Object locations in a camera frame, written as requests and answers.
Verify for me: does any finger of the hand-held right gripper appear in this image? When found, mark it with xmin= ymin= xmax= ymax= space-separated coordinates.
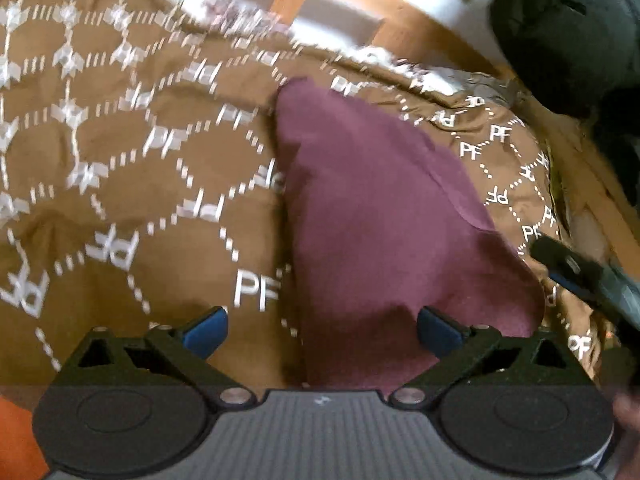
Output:
xmin=529 ymin=235 xmax=640 ymax=328

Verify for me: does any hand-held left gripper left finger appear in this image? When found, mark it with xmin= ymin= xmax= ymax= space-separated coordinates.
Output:
xmin=54 ymin=306 xmax=257 ymax=407

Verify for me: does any maroon garment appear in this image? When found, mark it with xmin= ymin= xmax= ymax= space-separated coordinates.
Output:
xmin=272 ymin=76 xmax=547 ymax=392

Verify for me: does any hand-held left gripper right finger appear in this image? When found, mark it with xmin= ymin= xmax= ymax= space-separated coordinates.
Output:
xmin=389 ymin=305 xmax=597 ymax=407

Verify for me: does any wooden bed frame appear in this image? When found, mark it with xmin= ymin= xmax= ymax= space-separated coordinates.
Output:
xmin=269 ymin=0 xmax=640 ymax=266

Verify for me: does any brown printed blanket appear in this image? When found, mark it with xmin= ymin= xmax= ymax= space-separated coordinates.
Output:
xmin=0 ymin=0 xmax=618 ymax=403

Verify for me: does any orange cloth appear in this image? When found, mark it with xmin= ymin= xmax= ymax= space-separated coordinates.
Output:
xmin=0 ymin=394 xmax=49 ymax=480

